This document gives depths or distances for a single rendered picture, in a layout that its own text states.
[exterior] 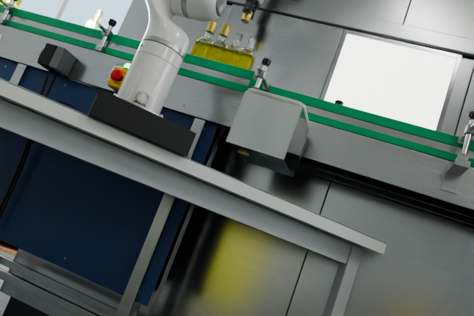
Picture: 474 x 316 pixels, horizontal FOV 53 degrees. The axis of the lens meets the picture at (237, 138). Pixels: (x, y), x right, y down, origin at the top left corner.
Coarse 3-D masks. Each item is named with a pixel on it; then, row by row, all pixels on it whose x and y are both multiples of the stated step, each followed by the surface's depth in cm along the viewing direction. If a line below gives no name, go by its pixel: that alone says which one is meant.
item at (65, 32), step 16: (0, 16) 186; (16, 16) 184; (32, 16) 182; (32, 32) 180; (48, 32) 178; (64, 32) 177; (80, 32) 175; (96, 32) 174; (112, 48) 170; (128, 48) 169; (192, 64) 162; (208, 64) 160; (224, 64) 158; (208, 80) 158; (224, 80) 157; (240, 80) 156
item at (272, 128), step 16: (256, 96) 131; (240, 112) 131; (256, 112) 130; (272, 112) 129; (288, 112) 128; (240, 128) 130; (256, 128) 128; (272, 128) 128; (288, 128) 127; (304, 128) 139; (240, 144) 128; (256, 144) 127; (272, 144) 126; (288, 144) 125; (304, 144) 152; (256, 160) 140; (272, 160) 131; (288, 160) 131
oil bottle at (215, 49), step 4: (216, 40) 175; (220, 40) 175; (212, 44) 174; (216, 44) 174; (220, 44) 173; (224, 44) 174; (208, 48) 174; (212, 48) 174; (216, 48) 173; (220, 48) 173; (208, 52) 173; (212, 52) 173; (216, 52) 173; (220, 52) 173; (208, 56) 173; (212, 56) 173; (216, 56) 172; (220, 56) 173; (216, 60) 172
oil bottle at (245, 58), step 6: (246, 48) 171; (240, 54) 171; (246, 54) 170; (252, 54) 170; (240, 60) 170; (246, 60) 170; (252, 60) 171; (240, 66) 169; (246, 66) 169; (252, 66) 174
